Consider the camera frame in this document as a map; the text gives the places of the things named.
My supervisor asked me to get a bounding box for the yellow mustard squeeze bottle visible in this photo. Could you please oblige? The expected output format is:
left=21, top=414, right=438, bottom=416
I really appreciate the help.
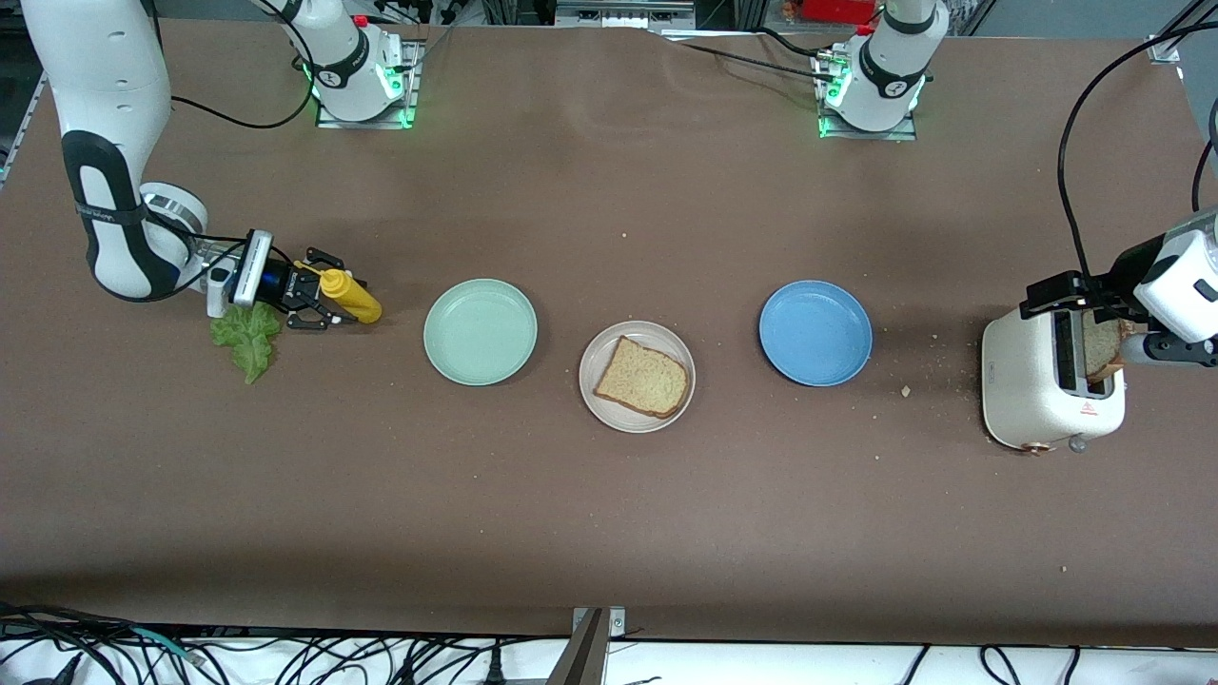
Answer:
left=295, top=262, right=383, bottom=325

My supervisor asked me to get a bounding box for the brown bread slice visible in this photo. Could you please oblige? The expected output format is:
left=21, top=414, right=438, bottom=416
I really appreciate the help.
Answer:
left=1083, top=312, right=1140, bottom=383
left=593, top=335, right=691, bottom=421

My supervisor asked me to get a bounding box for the green lettuce leaf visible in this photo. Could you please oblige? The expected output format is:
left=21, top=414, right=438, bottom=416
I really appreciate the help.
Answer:
left=209, top=303, right=284, bottom=385

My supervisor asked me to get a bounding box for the mint green plate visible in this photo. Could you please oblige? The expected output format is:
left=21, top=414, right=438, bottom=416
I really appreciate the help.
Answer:
left=422, top=278, right=540, bottom=387

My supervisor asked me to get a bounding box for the blue plate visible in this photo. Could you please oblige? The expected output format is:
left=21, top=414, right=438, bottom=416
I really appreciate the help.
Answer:
left=758, top=279, right=874, bottom=388

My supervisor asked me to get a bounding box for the beige plate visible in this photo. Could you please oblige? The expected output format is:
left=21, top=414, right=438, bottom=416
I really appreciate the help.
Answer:
left=578, top=320, right=697, bottom=435

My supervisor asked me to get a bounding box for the white toaster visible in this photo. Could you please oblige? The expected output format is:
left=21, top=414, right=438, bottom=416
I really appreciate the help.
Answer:
left=981, top=306, right=1127, bottom=456

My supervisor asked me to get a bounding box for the aluminium corner profile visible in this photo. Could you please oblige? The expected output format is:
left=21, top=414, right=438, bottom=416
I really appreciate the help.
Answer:
left=1147, top=0, right=1218, bottom=66

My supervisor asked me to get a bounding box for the red box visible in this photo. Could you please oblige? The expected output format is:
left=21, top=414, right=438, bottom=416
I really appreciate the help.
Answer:
left=785, top=0, right=881, bottom=25

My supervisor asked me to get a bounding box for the grey metal beam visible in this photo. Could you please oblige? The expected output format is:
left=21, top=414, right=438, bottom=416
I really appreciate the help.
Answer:
left=545, top=609, right=610, bottom=685

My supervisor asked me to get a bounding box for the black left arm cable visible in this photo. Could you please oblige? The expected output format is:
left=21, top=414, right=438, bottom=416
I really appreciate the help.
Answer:
left=1058, top=24, right=1218, bottom=283

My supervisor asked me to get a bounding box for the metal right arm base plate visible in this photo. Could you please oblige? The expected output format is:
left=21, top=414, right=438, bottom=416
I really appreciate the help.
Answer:
left=314, top=38, right=422, bottom=130

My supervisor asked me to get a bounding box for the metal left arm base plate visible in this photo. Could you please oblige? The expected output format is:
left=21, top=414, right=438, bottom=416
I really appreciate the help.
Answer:
left=816, top=52, right=919, bottom=142

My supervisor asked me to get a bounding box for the teal cable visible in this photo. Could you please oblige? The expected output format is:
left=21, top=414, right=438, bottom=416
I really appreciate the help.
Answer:
left=131, top=626, right=206, bottom=664

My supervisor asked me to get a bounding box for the looped black floor cable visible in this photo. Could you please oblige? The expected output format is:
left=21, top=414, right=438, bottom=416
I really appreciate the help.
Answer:
left=980, top=645, right=1024, bottom=685

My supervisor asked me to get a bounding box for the black base cable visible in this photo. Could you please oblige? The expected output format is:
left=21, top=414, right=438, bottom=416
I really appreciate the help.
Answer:
left=657, top=27, right=838, bottom=85

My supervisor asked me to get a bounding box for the aluminium frame crossbar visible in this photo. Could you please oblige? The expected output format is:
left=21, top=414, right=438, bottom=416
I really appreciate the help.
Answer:
left=555, top=0, right=697, bottom=29

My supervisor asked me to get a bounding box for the black cable tangle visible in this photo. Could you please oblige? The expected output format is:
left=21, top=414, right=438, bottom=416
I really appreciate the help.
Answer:
left=0, top=601, right=572, bottom=685

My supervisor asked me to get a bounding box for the silver table edge bracket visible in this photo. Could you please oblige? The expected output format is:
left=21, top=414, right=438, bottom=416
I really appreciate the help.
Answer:
left=571, top=606, right=627, bottom=640

